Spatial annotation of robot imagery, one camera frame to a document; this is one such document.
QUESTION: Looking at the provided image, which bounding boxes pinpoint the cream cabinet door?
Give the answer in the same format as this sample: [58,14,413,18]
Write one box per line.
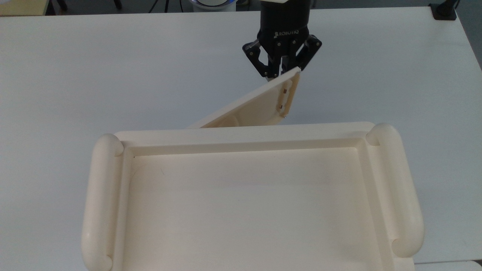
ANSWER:
[187,67,302,129]

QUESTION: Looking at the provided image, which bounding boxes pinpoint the black table clamp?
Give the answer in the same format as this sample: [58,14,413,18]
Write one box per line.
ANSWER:
[429,0,461,21]

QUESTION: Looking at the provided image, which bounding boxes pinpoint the cream rounded cabinet rail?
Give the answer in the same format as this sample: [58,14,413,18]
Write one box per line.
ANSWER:
[366,123,425,259]
[81,134,124,271]

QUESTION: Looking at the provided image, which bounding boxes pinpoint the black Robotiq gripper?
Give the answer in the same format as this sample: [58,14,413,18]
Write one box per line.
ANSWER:
[242,0,323,79]

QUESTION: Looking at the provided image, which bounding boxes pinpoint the cream plastic tray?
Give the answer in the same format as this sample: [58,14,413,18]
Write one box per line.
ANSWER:
[81,121,425,271]

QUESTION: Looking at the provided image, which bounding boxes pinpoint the light wooden board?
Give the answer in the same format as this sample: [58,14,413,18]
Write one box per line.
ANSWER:
[0,0,49,17]

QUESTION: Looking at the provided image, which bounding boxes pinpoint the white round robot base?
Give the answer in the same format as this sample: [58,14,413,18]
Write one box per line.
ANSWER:
[188,0,239,12]

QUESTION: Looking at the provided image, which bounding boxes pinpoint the black tripod legs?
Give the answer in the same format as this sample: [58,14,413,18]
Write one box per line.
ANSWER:
[148,0,185,14]

